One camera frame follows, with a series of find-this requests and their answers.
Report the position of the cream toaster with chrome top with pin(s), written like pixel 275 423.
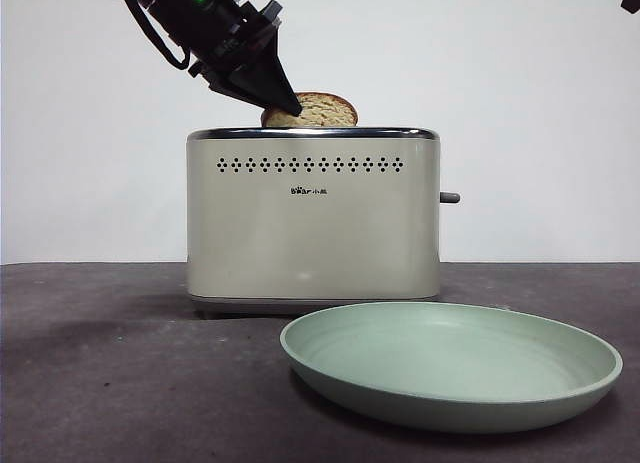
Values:
pixel 310 233

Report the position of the square toast bread slice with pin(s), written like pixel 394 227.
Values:
pixel 327 110

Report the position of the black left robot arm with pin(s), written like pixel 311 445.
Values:
pixel 170 3

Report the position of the pale green plate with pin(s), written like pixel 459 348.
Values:
pixel 450 373

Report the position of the grey toaster lever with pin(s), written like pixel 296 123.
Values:
pixel 451 198

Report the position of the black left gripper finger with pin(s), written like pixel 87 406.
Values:
pixel 222 87
pixel 270 83

